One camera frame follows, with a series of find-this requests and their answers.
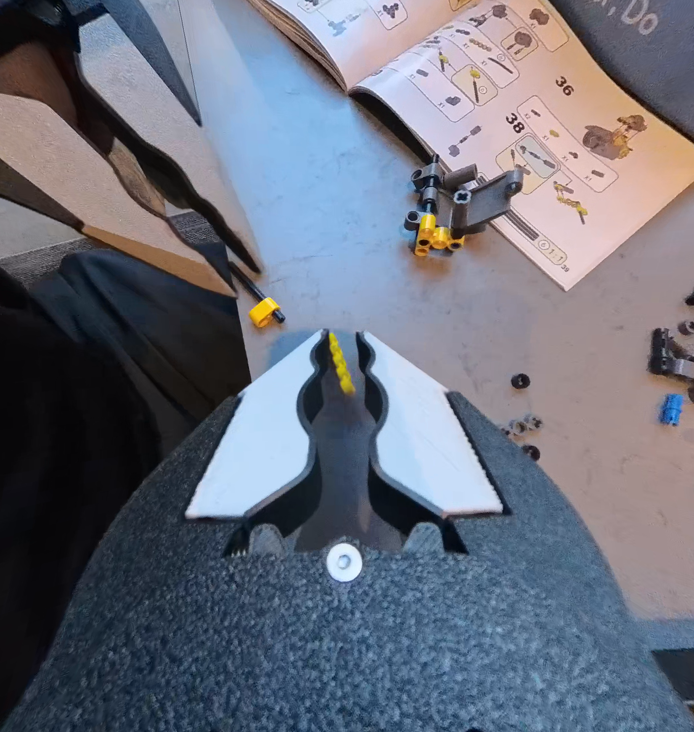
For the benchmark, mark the grey cardboard box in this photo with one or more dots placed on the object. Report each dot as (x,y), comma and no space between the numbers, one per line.
(667,69)

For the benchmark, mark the open instruction booklet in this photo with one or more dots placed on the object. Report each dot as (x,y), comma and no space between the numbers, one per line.
(530,114)

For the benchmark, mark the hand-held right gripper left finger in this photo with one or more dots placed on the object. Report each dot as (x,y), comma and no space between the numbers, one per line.
(256,446)

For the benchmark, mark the yellow perforated brick beam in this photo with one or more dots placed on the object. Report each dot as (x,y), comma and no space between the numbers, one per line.
(341,366)

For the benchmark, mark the black axle with yellow connector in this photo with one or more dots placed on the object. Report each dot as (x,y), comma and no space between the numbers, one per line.
(267,311)

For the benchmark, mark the small blue brick piece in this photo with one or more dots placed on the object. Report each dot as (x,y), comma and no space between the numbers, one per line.
(671,408)

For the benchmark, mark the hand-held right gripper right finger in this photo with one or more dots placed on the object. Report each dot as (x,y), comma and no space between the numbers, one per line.
(439,446)

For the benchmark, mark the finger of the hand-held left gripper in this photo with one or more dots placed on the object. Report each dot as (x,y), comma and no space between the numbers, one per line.
(95,172)
(141,40)

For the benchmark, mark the grey and yellow brick assembly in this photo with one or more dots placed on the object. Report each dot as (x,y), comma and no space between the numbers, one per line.
(473,200)

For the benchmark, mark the pile of small building bricks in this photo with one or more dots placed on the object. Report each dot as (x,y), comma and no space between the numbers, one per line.
(679,355)

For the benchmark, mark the grey desk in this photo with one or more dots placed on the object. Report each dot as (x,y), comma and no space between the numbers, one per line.
(359,263)

